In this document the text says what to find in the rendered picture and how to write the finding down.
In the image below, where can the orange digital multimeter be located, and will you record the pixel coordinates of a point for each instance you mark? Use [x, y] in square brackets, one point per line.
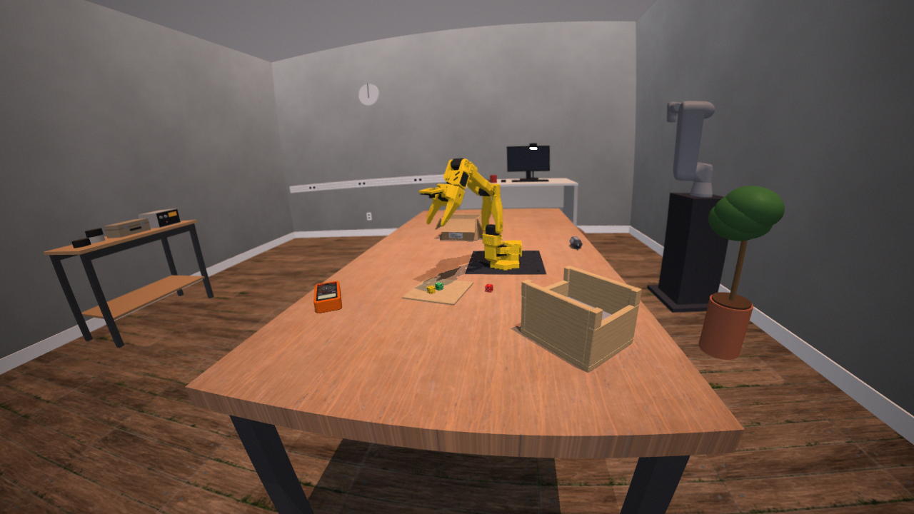
[327, 297]

